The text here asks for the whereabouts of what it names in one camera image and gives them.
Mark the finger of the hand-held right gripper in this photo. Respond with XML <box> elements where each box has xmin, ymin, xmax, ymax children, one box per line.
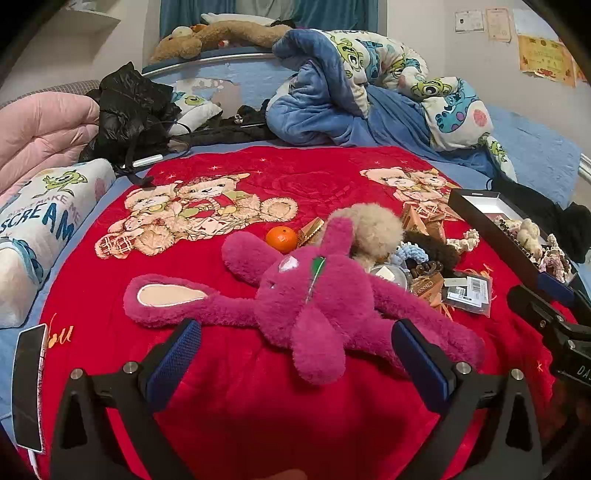
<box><xmin>507</xmin><ymin>285</ymin><xmax>578</xmax><ymax>336</ymax></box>
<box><xmin>538</xmin><ymin>272</ymin><xmax>584</xmax><ymax>304</ymax></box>

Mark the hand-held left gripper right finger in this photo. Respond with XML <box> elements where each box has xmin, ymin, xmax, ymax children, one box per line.
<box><xmin>392</xmin><ymin>318</ymin><xmax>546</xmax><ymax>480</ymax></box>

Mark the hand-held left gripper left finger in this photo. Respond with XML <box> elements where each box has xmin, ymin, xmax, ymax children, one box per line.
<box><xmin>48</xmin><ymin>318</ymin><xmax>204</xmax><ymax>480</ymax></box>

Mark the clear barcoded packet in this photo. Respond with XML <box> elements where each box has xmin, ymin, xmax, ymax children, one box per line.
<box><xmin>441</xmin><ymin>272</ymin><xmax>492</xmax><ymax>317</ymax></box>

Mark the brown gold snack packet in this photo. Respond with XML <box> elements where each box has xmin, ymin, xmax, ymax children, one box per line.
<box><xmin>409</xmin><ymin>273</ymin><xmax>446</xmax><ymax>305</ymax></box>

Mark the white knitted scrunchie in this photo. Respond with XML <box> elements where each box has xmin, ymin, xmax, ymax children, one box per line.
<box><xmin>450</xmin><ymin>228</ymin><xmax>481</xmax><ymax>252</ymax></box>

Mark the clear round jar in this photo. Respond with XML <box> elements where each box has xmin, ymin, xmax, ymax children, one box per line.
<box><xmin>369</xmin><ymin>263</ymin><xmax>414</xmax><ymax>291</ymax></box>

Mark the light blue knitted scrunchie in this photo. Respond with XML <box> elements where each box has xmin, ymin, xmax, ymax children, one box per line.
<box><xmin>394</xmin><ymin>242</ymin><xmax>428</xmax><ymax>273</ymax></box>

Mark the brown scrunchie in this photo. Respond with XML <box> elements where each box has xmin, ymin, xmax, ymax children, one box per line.
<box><xmin>404</xmin><ymin>231</ymin><xmax>462</xmax><ymax>273</ymax></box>

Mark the black shallow box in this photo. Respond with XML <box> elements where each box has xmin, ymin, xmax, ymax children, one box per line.
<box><xmin>447</xmin><ymin>187</ymin><xmax>578</xmax><ymax>301</ymax></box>

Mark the magenta plush rabbit toy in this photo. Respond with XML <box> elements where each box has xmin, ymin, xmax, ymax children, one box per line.
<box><xmin>122</xmin><ymin>216</ymin><xmax>485</xmax><ymax>386</ymax></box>

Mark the orange patterned snack packet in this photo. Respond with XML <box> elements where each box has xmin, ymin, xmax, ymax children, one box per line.
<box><xmin>401</xmin><ymin>202</ymin><xmax>462</xmax><ymax>243</ymax></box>

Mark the beige fluffy plush toy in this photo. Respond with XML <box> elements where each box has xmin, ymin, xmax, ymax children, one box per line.
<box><xmin>318</xmin><ymin>203</ymin><xmax>404</xmax><ymax>271</ymax></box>

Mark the orange tangerine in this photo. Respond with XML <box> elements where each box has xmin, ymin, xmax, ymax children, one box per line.
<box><xmin>265</xmin><ymin>225</ymin><xmax>298</xmax><ymax>254</ymax></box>

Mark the pink knitted scrunchie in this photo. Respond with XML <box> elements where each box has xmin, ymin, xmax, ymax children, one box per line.
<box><xmin>536</xmin><ymin>247</ymin><xmax>573</xmax><ymax>282</ymax></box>

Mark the cream knitted scrunchie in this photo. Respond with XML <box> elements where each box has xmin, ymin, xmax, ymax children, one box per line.
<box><xmin>496</xmin><ymin>217</ymin><xmax>548</xmax><ymax>259</ymax></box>

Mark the black fleece hoodie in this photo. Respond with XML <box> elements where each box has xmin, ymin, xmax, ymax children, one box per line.
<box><xmin>485</xmin><ymin>178</ymin><xmax>591</xmax><ymax>264</ymax></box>

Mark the red bear printed blanket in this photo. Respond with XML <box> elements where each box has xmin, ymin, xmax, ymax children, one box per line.
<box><xmin>34</xmin><ymin>145</ymin><xmax>578</xmax><ymax>480</ymax></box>

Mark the blue textured headboard panel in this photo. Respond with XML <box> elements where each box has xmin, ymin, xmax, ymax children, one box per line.
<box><xmin>487</xmin><ymin>105</ymin><xmax>583</xmax><ymax>206</ymax></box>

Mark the black smartphone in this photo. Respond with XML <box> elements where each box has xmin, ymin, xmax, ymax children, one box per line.
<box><xmin>10</xmin><ymin>323</ymin><xmax>49</xmax><ymax>455</ymax></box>

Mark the white cartoon lettered pillow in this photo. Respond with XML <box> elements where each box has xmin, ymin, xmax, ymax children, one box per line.
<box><xmin>0</xmin><ymin>158</ymin><xmax>116</xmax><ymax>329</ymax></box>

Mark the small cartoon printed pillow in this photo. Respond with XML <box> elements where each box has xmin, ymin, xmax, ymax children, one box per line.
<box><xmin>168</xmin><ymin>78</ymin><xmax>222</xmax><ymax>137</ymax></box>

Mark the black plastic bag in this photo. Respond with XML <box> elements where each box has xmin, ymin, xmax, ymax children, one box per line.
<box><xmin>78</xmin><ymin>62</ymin><xmax>183</xmax><ymax>176</ymax></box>

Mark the pink quilt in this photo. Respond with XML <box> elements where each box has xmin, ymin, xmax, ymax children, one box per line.
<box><xmin>0</xmin><ymin>90</ymin><xmax>101</xmax><ymax>195</ymax></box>

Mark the blue cartoon printed duvet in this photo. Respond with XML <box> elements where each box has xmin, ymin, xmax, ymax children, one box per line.
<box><xmin>265</xmin><ymin>28</ymin><xmax>518</xmax><ymax>181</ymax></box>

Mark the peeling blue bed panel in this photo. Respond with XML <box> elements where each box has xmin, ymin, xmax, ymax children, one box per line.
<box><xmin>143</xmin><ymin>58</ymin><xmax>305</xmax><ymax>116</ymax></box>

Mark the brown teddy bear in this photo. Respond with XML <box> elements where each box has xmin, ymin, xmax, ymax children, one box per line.
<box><xmin>148</xmin><ymin>21</ymin><xmax>296</xmax><ymax>65</ymax></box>

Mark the teal curtain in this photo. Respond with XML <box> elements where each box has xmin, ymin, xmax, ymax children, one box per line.
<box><xmin>293</xmin><ymin>0</ymin><xmax>379</xmax><ymax>33</ymax></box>
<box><xmin>159</xmin><ymin>0</ymin><xmax>237</xmax><ymax>40</ymax></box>

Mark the white plush toy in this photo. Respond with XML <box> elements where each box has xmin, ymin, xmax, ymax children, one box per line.
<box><xmin>201</xmin><ymin>10</ymin><xmax>278</xmax><ymax>26</ymax></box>

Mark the grey curtain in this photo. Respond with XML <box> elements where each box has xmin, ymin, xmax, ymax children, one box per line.
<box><xmin>235</xmin><ymin>0</ymin><xmax>296</xmax><ymax>24</ymax></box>

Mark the yellow wall certificate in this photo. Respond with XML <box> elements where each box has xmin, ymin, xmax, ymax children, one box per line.
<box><xmin>517</xmin><ymin>34</ymin><xmax>578</xmax><ymax>88</ymax></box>

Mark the black garment with metal ring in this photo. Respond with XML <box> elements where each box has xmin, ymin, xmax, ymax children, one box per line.
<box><xmin>175</xmin><ymin>105</ymin><xmax>278</xmax><ymax>148</ymax></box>

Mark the white wall paper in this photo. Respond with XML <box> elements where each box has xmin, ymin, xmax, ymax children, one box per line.
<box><xmin>512</xmin><ymin>7</ymin><xmax>559</xmax><ymax>38</ymax></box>

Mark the pale framed wall certificate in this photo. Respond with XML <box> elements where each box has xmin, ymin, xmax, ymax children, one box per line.
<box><xmin>486</xmin><ymin>7</ymin><xmax>512</xmax><ymax>43</ymax></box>

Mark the white wall certificate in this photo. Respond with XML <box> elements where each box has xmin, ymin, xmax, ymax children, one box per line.
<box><xmin>455</xmin><ymin>8</ymin><xmax>485</xmax><ymax>34</ymax></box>

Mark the silver bed rail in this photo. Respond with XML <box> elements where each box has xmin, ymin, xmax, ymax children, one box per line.
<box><xmin>141</xmin><ymin>51</ymin><xmax>278</xmax><ymax>77</ymax></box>

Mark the white wall shelf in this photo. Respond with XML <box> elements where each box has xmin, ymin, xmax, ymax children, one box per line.
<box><xmin>65</xmin><ymin>0</ymin><xmax>122</xmax><ymax>33</ymax></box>

